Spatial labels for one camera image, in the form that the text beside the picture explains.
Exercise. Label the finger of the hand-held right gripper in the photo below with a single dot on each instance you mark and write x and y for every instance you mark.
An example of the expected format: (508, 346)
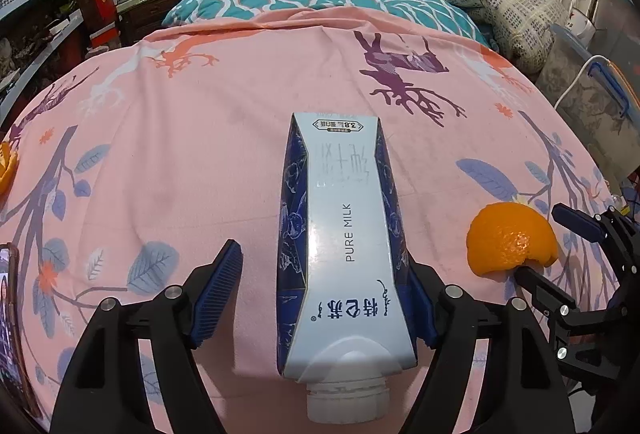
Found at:
(542, 286)
(577, 221)

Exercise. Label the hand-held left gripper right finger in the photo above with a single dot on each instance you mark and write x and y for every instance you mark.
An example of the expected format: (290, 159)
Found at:
(422, 314)

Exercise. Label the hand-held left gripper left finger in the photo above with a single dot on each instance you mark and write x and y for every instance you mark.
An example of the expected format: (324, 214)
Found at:
(220, 294)

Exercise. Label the hollow orange peel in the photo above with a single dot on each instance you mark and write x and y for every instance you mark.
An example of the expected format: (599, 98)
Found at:
(500, 239)

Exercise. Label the blue white milk carton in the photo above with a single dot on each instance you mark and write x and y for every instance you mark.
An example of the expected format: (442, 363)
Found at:
(345, 239)

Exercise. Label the leaf print storage box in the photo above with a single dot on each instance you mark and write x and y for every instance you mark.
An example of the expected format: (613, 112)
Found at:
(580, 114)

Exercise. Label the white board with orange edge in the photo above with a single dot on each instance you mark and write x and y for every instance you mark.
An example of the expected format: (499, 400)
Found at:
(631, 97)

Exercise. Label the pink deer print bedsheet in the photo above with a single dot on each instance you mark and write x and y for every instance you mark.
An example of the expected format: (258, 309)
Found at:
(200, 139)

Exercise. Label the white plastic appliance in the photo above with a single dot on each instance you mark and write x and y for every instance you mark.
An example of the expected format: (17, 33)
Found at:
(581, 27)

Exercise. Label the beige patterned pillow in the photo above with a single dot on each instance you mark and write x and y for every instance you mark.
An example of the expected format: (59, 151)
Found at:
(510, 19)

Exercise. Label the smartphone with lit screen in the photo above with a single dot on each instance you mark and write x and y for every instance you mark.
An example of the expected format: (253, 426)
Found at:
(10, 339)

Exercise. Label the translucent plastic storage box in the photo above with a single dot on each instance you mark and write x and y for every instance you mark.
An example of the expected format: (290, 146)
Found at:
(617, 4)

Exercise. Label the torn orange peel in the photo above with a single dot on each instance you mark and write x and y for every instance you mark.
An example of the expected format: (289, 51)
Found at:
(6, 169)

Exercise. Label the dark wooden nightstand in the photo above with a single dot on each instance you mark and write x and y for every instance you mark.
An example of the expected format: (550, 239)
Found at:
(142, 17)

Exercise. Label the red paper bag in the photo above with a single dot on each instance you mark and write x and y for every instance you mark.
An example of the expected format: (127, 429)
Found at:
(100, 9)

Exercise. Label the cluttered metal wall shelf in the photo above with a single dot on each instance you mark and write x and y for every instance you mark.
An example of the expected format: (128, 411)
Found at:
(35, 14)

